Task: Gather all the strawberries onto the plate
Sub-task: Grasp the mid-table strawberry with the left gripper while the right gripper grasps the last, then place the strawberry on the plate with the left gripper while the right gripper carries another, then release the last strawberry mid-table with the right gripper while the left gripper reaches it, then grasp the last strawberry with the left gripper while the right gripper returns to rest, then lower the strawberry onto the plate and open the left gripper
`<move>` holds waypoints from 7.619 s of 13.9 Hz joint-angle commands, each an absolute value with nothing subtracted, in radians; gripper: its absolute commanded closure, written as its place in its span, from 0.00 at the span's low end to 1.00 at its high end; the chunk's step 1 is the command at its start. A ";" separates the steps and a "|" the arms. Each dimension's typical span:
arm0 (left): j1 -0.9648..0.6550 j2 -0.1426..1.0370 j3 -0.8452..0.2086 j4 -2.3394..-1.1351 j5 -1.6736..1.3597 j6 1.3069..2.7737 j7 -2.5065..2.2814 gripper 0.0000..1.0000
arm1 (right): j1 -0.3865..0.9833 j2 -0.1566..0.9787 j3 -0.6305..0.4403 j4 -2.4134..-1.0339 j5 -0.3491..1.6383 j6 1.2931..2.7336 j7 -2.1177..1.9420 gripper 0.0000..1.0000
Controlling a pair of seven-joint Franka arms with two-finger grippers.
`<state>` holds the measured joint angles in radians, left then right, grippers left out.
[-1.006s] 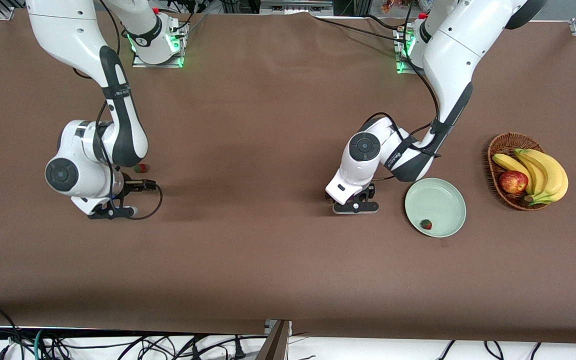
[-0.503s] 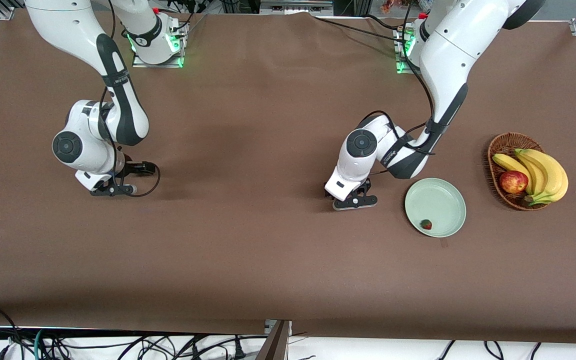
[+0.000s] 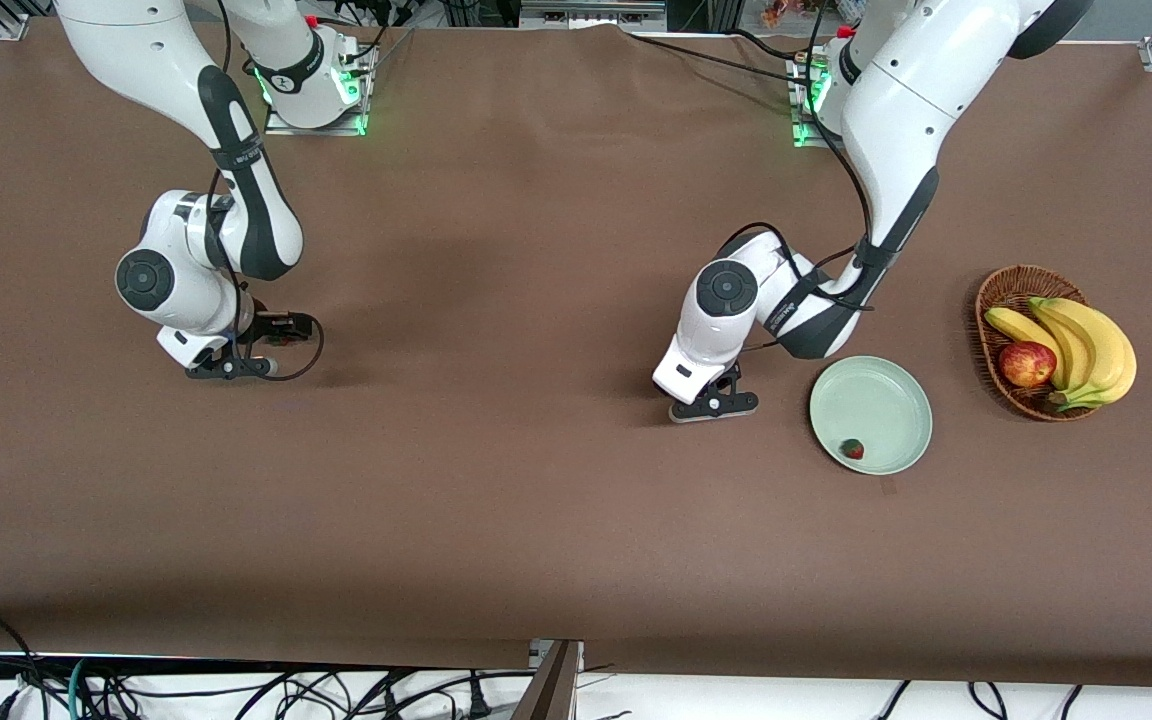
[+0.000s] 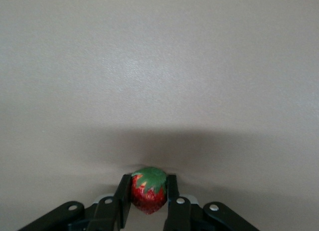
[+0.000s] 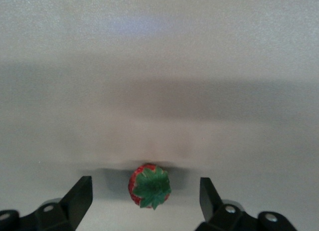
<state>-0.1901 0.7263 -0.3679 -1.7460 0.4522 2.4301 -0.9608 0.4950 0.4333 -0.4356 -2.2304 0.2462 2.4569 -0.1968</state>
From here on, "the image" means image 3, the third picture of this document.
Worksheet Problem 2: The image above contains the pale green round plate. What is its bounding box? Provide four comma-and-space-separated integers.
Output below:
809, 356, 934, 476

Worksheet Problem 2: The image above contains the brown table cover sheet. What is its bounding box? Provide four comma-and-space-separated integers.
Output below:
0, 15, 1152, 691

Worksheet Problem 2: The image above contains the brown wicker basket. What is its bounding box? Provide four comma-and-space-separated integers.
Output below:
974, 264, 1102, 423

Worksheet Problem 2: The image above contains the red yellow apple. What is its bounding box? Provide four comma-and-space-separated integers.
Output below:
998, 341, 1058, 389

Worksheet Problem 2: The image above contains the yellow banana bunch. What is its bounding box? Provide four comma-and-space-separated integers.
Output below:
983, 296, 1138, 412

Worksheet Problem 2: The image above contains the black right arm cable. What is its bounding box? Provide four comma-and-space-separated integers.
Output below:
206, 0, 327, 383

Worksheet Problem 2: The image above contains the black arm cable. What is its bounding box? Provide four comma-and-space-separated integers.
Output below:
716, 0, 877, 351
206, 0, 327, 383

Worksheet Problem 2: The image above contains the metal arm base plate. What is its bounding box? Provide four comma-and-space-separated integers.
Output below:
264, 98, 369, 137
791, 55, 842, 149

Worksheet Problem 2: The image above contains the teal floor cable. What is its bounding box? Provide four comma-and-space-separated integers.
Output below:
64, 657, 92, 720

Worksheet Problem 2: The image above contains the grey metal rail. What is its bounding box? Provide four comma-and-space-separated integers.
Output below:
519, 0, 669, 31

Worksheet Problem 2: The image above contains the black base power cable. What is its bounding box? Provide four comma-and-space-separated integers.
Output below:
624, 33, 809, 85
728, 28, 815, 63

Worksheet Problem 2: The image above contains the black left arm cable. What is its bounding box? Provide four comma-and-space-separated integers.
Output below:
716, 0, 877, 351

